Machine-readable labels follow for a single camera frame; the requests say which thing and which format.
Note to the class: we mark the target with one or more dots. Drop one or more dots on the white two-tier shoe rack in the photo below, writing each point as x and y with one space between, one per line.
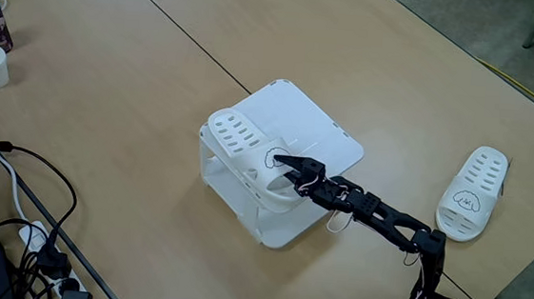
307 119

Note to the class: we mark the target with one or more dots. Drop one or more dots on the white power strip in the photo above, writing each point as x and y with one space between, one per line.
33 236

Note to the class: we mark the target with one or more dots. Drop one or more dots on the white dog-print slipper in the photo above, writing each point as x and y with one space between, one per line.
239 138
471 194

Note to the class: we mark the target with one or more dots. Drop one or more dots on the black power plug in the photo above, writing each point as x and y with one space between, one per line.
52 264

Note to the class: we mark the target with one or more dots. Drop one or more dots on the thin brown twig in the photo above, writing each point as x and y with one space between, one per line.
511 163

